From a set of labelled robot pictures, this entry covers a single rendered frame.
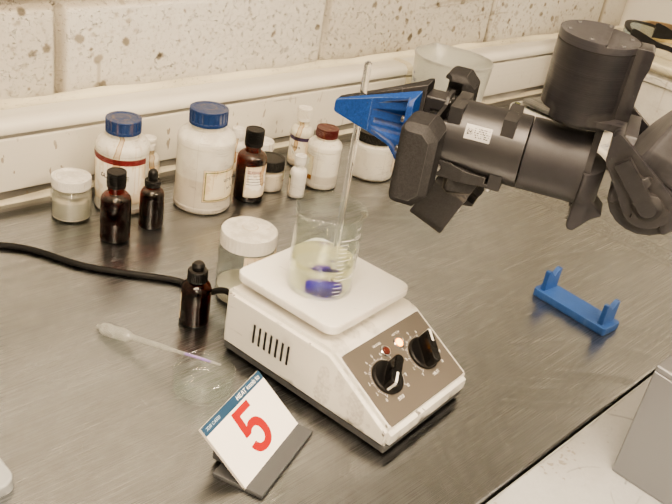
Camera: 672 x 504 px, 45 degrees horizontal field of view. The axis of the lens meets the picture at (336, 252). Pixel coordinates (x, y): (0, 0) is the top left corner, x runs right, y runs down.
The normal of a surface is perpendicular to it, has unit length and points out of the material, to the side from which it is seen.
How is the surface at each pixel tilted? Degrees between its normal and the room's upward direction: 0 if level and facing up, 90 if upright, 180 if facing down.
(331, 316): 0
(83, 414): 0
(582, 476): 0
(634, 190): 94
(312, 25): 90
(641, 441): 90
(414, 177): 90
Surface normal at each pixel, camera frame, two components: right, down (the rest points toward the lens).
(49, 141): 0.69, 0.44
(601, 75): -0.05, 0.54
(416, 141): -0.32, 0.41
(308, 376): -0.63, 0.29
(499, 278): 0.16, -0.87
